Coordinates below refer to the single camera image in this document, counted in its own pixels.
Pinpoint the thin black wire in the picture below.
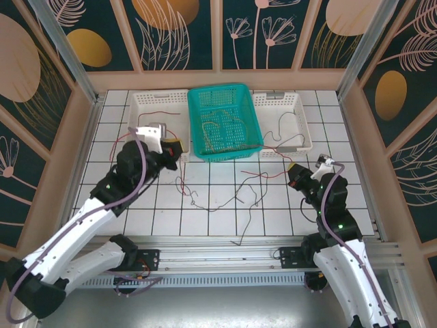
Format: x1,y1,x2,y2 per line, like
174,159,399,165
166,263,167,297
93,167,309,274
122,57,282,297
265,111,297,143
277,133,307,151
175,172,270,213
231,186,269,247

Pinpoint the small white plastic basket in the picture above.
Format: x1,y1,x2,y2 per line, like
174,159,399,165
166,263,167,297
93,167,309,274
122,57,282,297
252,91,313,159

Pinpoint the large white plastic basket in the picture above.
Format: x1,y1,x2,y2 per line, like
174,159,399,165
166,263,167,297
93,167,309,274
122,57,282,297
128,90,191,162

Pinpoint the teal plastic basket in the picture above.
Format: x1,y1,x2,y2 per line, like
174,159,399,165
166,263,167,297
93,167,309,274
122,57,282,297
186,83,264,163

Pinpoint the small electronics board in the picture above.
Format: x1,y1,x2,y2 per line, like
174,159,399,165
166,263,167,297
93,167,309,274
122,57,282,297
114,261,153,284

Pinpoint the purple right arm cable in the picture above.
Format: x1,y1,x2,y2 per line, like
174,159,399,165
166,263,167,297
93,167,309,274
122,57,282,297
305,163,392,328

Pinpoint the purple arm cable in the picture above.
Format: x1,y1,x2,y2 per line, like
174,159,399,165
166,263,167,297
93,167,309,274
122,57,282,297
5,126,164,324
305,163,392,328

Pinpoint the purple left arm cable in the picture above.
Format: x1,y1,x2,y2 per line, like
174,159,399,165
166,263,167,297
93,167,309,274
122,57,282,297
5,126,164,324

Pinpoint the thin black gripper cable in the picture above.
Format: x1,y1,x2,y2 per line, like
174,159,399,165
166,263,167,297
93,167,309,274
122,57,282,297
299,197,320,225

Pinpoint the aluminium table side rail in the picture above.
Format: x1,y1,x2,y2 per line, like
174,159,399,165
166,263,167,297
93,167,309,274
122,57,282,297
54,95,105,249
336,97,392,244

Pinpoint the black round cable grommet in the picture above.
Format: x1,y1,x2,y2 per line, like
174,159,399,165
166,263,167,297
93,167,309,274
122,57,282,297
304,272,331,294
113,279,138,297

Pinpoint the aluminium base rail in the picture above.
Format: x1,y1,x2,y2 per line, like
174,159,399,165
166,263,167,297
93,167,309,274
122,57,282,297
91,235,407,274

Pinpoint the grey slotted cable duct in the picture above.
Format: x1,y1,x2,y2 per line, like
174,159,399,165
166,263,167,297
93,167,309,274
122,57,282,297
78,275,308,288

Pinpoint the aluminium frame post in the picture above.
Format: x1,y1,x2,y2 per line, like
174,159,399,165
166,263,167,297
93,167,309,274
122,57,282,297
29,0,103,105
336,0,404,102

